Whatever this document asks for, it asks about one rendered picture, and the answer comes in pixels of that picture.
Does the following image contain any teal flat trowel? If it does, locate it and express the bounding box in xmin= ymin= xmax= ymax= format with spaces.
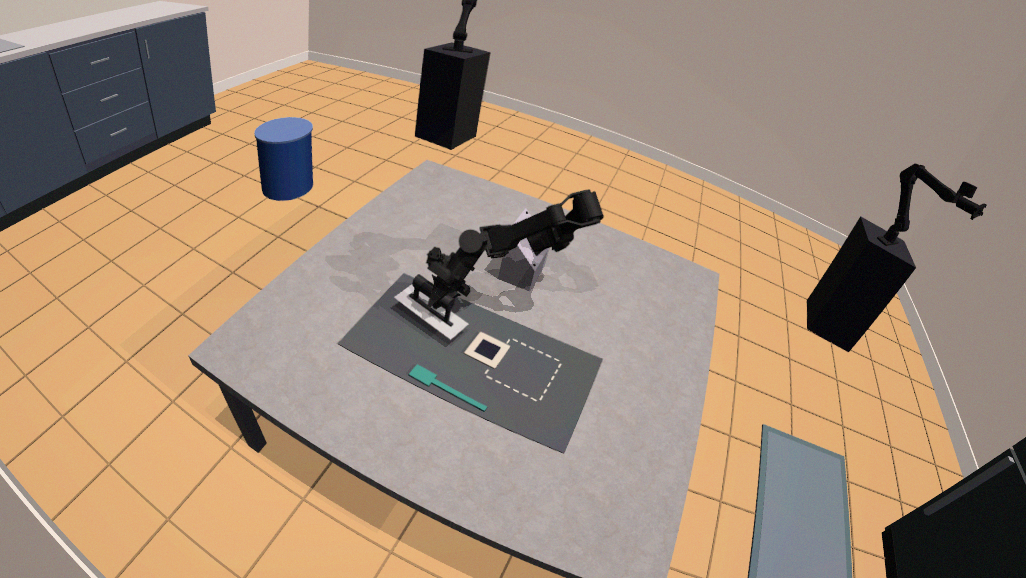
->
xmin=408 ymin=365 xmax=488 ymax=412

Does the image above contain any cream tile with dark square mark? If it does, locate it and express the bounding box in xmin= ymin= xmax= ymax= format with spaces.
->
xmin=464 ymin=332 xmax=510 ymax=369

